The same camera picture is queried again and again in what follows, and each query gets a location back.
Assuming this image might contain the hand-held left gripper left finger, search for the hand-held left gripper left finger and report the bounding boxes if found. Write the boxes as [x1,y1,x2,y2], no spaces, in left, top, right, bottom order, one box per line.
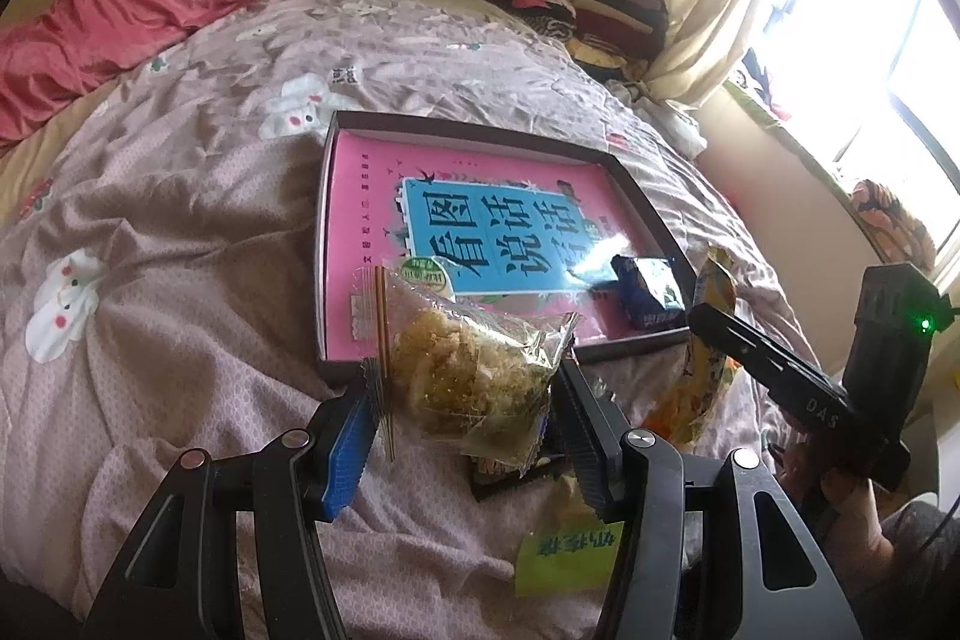
[90,374,391,640]

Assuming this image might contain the pink book with blue label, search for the pink book with blue label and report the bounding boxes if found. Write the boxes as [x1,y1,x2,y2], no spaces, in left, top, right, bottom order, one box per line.
[326,131,687,360]

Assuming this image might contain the printed lilac duvet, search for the printed lilac duvet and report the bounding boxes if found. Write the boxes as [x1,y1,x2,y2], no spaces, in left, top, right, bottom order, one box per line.
[0,0,818,640]

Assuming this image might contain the window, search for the window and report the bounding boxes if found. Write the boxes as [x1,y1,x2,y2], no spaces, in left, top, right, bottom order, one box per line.
[750,0,960,236]

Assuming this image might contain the hanging clothes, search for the hanging clothes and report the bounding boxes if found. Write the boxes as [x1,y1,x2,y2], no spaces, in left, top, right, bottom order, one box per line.
[739,47,796,124]

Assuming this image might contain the clear puffed rice snack packet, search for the clear puffed rice snack packet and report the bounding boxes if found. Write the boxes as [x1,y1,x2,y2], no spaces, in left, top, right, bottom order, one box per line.
[352,265,582,468]

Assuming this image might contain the person's right hand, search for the person's right hand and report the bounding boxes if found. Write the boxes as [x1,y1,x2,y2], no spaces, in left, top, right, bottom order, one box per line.
[772,436,901,582]

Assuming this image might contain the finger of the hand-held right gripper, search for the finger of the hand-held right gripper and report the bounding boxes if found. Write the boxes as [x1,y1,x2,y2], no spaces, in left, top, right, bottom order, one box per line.
[688,302,854,432]

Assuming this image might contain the dark cardboard tray box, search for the dark cardboard tray box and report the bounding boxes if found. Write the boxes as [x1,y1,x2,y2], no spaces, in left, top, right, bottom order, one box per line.
[313,111,695,382]

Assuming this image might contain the person's right forearm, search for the person's right forearm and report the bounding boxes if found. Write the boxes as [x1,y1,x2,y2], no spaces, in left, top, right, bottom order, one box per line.
[877,497,960,640]

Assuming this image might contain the blue snack packet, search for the blue snack packet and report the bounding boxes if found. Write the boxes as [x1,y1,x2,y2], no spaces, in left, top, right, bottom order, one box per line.
[609,254,687,330]

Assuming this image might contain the yellow snack packet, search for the yellow snack packet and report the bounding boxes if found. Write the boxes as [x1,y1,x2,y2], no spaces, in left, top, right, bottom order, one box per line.
[649,246,743,450]

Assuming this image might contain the pink blanket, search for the pink blanket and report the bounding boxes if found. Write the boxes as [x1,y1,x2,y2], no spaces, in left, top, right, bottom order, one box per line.
[0,0,275,142]

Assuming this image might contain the green snack packet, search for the green snack packet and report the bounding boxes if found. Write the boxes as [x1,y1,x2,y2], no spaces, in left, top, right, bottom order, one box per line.
[517,475,627,600]

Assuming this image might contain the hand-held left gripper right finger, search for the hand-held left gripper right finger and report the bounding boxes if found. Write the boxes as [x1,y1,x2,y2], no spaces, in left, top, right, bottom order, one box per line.
[550,359,863,640]

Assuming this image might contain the orange floral cloth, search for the orange floral cloth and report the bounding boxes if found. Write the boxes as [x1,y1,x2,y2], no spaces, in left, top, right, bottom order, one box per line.
[851,179,938,270]

